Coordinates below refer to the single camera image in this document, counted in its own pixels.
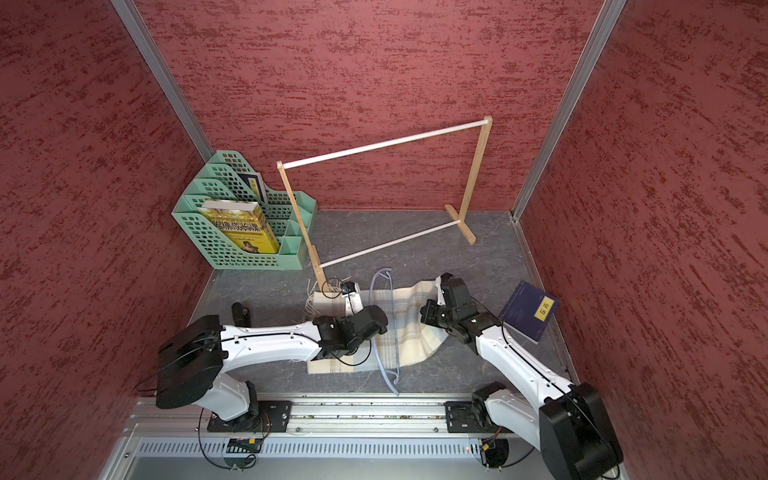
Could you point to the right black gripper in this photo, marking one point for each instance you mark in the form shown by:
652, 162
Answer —
427, 312

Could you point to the plaid blue beige scarf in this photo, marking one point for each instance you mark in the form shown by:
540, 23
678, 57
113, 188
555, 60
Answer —
388, 326

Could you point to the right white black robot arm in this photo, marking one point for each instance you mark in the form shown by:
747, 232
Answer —
567, 423

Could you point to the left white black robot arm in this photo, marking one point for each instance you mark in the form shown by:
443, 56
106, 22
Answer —
194, 366

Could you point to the dark blue book yellow label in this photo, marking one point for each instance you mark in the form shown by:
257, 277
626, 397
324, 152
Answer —
529, 311

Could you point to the green plastic file organizer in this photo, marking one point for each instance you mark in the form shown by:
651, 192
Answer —
289, 216

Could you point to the dark book in organizer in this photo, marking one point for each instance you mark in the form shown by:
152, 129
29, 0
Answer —
256, 184

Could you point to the right corner aluminium profile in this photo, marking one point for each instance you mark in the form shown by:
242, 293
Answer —
605, 22

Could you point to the corner aluminium profile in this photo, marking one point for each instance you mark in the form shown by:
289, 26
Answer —
605, 22
137, 29

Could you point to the left corner aluminium profile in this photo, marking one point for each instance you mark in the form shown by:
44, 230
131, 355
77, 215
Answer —
137, 29

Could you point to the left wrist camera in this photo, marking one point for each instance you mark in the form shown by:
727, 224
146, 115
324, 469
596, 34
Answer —
352, 299

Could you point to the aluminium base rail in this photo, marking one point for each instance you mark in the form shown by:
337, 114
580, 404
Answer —
317, 415

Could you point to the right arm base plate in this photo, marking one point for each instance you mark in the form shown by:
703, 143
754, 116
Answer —
471, 418

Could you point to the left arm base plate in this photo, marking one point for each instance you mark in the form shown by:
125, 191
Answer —
273, 417

